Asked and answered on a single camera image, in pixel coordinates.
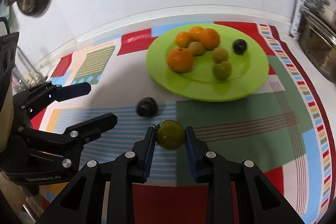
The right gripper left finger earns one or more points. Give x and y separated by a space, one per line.
81 200

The dark plum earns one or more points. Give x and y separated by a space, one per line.
147 107
239 46

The green plastic plate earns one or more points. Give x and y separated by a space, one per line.
249 71

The white metal shelf rack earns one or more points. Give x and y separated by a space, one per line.
323 11

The large steel stockpot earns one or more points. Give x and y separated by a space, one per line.
317 41

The dark plum front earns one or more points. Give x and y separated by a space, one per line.
147 107

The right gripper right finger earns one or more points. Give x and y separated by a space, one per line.
237 192

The green tomato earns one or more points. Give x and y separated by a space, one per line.
222 70
170 135

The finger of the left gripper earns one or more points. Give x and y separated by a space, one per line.
74 137
31 102

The yellow plum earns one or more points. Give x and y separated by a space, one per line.
220 55
196 48

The large orange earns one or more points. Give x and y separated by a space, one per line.
209 38

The colourful patchwork table mat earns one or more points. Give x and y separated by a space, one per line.
287 127

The chrome sink faucet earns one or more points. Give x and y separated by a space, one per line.
25 74

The dark plum back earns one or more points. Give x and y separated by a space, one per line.
239 46

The small orange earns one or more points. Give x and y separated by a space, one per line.
183 39
195 32

